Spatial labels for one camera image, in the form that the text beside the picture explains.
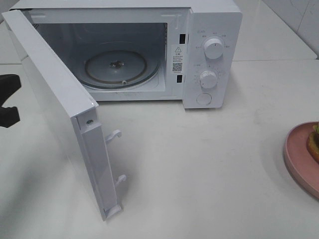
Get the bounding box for white microwave oven body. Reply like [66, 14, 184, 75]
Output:
[9, 0, 242, 109]

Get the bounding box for white timer knob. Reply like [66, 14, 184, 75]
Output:
[199, 71, 218, 89]

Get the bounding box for round white door button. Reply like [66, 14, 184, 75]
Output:
[196, 93, 212, 106]

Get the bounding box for upper white power knob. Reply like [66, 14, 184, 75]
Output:
[203, 36, 224, 60]

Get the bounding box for pink round plate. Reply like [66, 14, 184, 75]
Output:
[284, 121, 319, 198]

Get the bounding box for burger with lettuce and cheese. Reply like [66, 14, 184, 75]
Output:
[307, 124, 319, 163]

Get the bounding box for white warning label sticker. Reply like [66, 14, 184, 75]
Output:
[170, 44, 186, 74]

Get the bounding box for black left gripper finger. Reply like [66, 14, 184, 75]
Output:
[0, 107, 19, 127]
[0, 74, 21, 106]

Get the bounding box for white microwave door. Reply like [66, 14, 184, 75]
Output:
[3, 10, 121, 219]

